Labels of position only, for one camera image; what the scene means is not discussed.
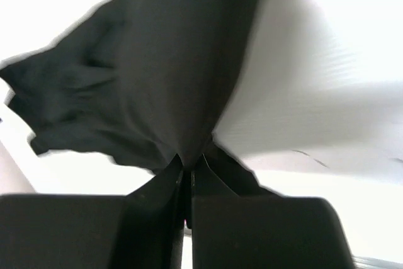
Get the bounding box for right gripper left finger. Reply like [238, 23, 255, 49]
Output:
[1, 157, 183, 269]

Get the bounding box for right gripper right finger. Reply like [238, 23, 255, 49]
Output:
[191, 156, 355, 269]

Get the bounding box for black trousers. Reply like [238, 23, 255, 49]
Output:
[0, 0, 278, 197]

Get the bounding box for aluminium table frame rail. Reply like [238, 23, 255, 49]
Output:
[353, 256, 403, 269]

